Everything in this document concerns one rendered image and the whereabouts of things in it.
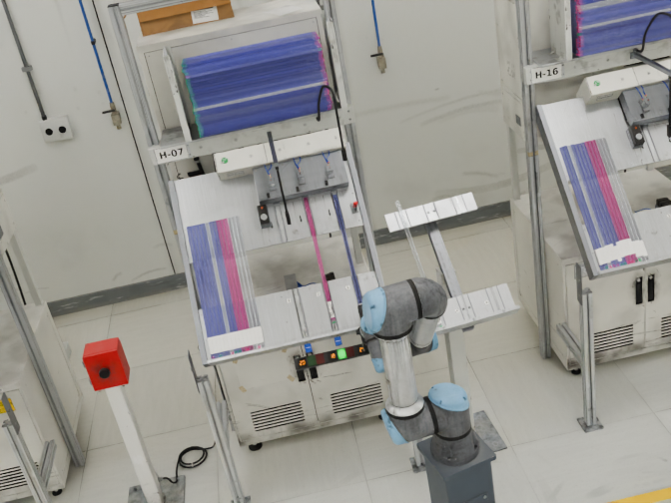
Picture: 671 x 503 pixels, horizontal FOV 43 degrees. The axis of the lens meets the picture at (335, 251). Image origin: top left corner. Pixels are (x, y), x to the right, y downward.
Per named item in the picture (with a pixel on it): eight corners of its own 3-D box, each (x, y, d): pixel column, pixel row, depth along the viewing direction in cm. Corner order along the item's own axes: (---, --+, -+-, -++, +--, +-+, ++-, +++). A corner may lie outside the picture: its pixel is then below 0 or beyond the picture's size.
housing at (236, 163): (345, 159, 328) (345, 146, 314) (222, 186, 325) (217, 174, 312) (341, 141, 330) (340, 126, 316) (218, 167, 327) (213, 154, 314)
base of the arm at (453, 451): (488, 453, 261) (485, 429, 256) (445, 472, 257) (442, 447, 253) (464, 426, 274) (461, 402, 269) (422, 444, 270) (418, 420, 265)
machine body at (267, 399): (401, 421, 365) (380, 300, 337) (243, 458, 362) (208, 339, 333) (373, 340, 423) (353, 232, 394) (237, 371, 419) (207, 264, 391)
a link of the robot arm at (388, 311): (440, 441, 255) (419, 290, 228) (393, 456, 253) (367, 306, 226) (426, 417, 265) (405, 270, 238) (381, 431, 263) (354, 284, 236)
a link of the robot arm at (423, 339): (446, 260, 235) (427, 326, 279) (409, 271, 233) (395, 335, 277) (462, 297, 230) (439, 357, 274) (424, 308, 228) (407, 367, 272)
